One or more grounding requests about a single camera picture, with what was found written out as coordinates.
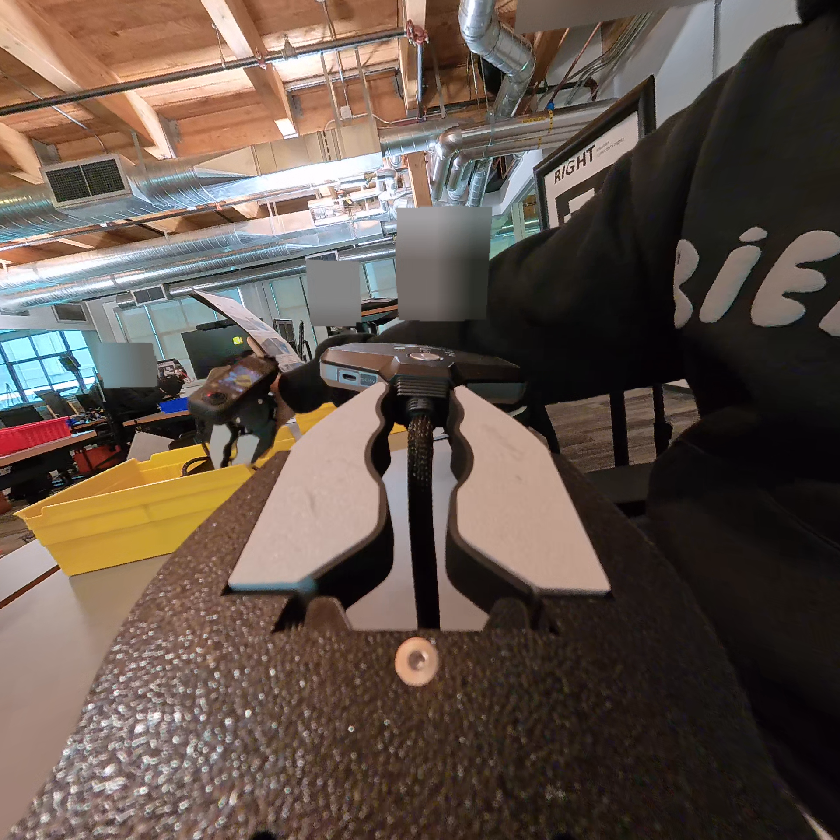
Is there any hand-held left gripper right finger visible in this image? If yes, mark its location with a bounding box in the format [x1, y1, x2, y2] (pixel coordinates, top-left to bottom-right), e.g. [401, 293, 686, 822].
[445, 385, 613, 616]

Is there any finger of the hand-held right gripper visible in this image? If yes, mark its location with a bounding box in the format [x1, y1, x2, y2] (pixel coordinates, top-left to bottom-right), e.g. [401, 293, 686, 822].
[209, 430, 263, 469]

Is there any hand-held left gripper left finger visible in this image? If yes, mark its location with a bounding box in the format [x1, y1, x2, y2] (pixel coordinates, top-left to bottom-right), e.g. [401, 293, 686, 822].
[228, 381, 396, 610]

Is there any black braided hub cable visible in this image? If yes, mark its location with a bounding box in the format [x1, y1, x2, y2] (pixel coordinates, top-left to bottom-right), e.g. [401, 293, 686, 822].
[392, 377, 455, 629]

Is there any yellow bin with cables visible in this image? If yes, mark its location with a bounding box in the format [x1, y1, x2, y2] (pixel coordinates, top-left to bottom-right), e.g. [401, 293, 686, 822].
[13, 451, 298, 578]

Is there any dark grey hub with button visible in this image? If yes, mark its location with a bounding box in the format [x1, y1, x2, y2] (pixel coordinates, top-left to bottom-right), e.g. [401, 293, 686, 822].
[319, 343, 527, 406]

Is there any silver pipe elbow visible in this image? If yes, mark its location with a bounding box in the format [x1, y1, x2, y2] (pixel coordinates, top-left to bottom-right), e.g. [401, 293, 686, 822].
[458, 0, 536, 119]

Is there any grey desk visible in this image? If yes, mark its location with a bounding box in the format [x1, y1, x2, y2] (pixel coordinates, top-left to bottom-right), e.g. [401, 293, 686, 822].
[0, 453, 493, 840]

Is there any black monitor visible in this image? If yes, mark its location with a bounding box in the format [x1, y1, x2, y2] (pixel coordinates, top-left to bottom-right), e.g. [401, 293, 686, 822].
[180, 326, 263, 383]

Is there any tilted document stand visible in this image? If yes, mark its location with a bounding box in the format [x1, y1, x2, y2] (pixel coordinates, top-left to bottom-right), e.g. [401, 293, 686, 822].
[192, 290, 308, 376]

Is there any black chair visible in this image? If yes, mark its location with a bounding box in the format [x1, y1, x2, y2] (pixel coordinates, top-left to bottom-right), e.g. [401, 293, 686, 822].
[581, 381, 693, 519]

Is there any red bin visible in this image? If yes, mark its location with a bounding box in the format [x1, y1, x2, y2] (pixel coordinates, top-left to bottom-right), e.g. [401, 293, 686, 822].
[0, 416, 72, 458]

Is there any grey air vent box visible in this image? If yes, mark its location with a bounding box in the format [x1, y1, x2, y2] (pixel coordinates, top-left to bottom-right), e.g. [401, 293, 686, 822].
[39, 153, 137, 211]

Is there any framed marker poster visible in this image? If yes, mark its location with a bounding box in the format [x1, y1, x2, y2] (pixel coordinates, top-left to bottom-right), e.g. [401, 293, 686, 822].
[533, 74, 657, 232]

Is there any silver ventilation duct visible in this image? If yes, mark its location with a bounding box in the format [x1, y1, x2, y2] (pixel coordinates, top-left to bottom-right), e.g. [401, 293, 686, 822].
[0, 220, 401, 312]
[0, 141, 388, 244]

